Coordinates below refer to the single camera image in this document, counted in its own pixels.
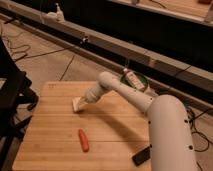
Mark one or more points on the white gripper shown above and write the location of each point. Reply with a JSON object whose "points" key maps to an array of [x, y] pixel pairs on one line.
{"points": [[92, 95]]}

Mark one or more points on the white sponge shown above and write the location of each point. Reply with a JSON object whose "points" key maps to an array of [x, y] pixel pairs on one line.
{"points": [[78, 103]]}

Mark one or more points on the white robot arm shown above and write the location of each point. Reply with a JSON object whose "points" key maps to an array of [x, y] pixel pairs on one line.
{"points": [[171, 143]]}

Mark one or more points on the orange carrot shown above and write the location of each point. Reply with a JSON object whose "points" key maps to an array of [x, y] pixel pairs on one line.
{"points": [[83, 140]]}

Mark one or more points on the green plate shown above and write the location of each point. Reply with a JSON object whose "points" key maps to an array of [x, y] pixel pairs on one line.
{"points": [[141, 78]]}

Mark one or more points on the white bottle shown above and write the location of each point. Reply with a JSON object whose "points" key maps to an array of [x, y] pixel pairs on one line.
{"points": [[133, 80]]}

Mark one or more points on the black chair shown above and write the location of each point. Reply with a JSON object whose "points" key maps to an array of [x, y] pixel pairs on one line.
{"points": [[15, 90]]}

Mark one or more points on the black phone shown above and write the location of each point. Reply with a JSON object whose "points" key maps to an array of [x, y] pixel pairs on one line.
{"points": [[141, 156]]}

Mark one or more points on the white object on rail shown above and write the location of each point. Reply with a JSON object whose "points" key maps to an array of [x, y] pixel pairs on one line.
{"points": [[58, 15]]}

